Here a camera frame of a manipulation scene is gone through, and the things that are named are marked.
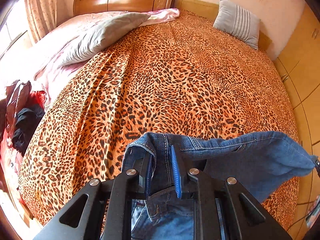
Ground blue denim jeans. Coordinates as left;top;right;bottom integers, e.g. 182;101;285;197
122;131;319;239

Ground person's right hand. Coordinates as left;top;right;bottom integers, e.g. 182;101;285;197
306;195;319;229

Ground pile of red black clothes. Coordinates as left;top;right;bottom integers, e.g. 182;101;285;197
1;80;46;174

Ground leopard print bed cover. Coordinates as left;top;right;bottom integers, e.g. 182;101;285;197
18;11;298;224

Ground pink quilt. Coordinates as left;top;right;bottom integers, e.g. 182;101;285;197
1;8;180;109

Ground yellow wooden wardrobe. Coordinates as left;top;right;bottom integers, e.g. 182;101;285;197
274;5;319;239

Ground large grey pillow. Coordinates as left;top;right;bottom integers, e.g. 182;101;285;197
56;12;150;66

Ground grey striped cushion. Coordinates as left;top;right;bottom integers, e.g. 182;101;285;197
213;0;260;50

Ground light wooden low headboard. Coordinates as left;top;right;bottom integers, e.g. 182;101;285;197
175;0;272;51

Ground floral curtain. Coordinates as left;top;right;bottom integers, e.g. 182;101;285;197
24;0;57;43

